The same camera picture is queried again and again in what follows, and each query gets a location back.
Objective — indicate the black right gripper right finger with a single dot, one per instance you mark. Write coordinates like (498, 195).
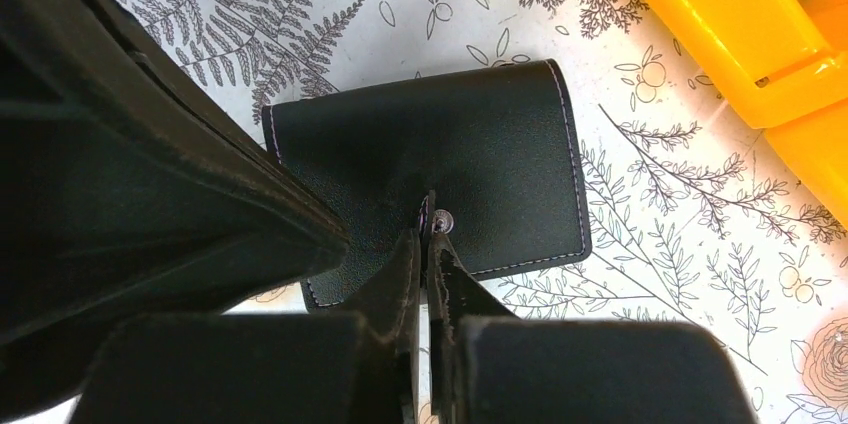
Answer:
(490, 366)

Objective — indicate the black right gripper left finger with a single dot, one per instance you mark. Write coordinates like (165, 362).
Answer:
(355, 363)

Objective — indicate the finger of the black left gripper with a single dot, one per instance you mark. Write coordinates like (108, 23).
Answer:
(126, 190)

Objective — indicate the black leather card holder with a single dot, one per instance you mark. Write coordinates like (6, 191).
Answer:
(497, 148)

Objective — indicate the floral patterned table mat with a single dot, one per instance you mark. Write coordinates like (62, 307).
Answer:
(693, 217)

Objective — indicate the yellow plastic divided bin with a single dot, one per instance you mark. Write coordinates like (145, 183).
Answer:
(782, 65)

